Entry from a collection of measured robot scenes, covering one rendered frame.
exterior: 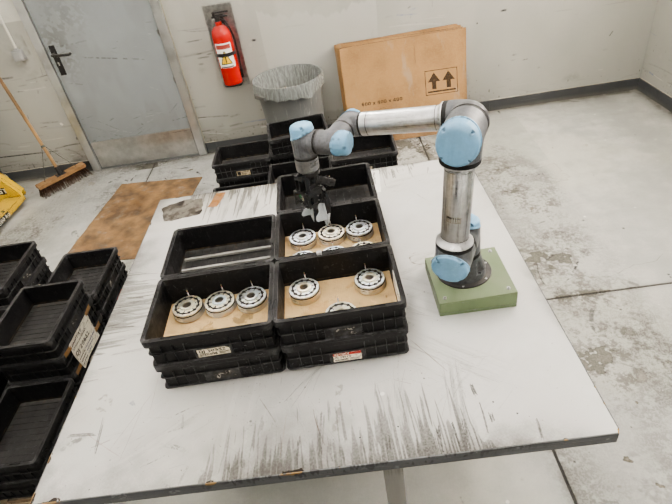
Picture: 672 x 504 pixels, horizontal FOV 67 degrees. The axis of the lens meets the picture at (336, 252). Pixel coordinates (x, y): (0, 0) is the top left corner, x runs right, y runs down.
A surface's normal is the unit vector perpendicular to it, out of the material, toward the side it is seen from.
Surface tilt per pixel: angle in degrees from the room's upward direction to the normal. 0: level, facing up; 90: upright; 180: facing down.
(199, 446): 0
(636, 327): 0
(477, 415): 0
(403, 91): 77
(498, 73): 90
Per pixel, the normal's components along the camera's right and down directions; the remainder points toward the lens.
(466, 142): -0.39, 0.49
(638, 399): -0.14, -0.78
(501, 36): 0.05, 0.60
